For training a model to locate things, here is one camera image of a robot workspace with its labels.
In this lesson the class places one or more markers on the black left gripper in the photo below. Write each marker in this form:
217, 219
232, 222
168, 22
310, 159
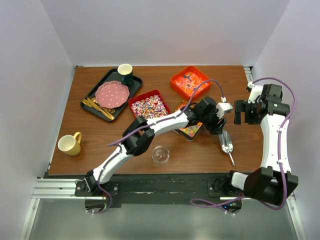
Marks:
216, 129

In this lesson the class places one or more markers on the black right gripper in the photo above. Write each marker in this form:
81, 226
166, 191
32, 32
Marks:
240, 106

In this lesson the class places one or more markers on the tin of star candies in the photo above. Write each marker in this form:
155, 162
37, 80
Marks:
190, 132

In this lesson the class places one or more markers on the silver metal scoop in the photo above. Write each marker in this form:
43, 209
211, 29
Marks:
227, 145

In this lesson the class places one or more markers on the red box of swirl candies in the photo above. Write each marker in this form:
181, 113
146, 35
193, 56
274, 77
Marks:
149, 105

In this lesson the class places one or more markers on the clear glass jar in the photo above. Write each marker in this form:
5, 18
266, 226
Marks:
160, 155

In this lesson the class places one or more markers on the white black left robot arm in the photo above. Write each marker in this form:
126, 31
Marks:
138, 137

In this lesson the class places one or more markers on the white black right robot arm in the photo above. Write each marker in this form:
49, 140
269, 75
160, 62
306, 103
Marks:
273, 181

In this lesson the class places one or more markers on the orange box of candies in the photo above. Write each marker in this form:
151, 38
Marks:
187, 80

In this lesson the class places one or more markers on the dark green mug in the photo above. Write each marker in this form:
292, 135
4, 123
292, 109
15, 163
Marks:
125, 70

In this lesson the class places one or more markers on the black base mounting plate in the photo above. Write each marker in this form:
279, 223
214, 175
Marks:
219, 183

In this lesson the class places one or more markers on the pink polka dot plate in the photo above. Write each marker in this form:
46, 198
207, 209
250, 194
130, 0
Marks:
112, 94

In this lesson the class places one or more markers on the black serving tray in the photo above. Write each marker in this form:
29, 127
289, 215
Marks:
111, 76

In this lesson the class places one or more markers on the gold cutlery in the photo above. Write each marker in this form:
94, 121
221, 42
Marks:
90, 103

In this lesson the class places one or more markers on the yellow mug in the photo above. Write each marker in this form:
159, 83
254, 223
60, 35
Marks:
70, 144

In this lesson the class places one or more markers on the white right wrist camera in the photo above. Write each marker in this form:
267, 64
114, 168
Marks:
255, 92

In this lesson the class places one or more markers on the aluminium frame rail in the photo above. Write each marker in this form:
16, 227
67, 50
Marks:
57, 191

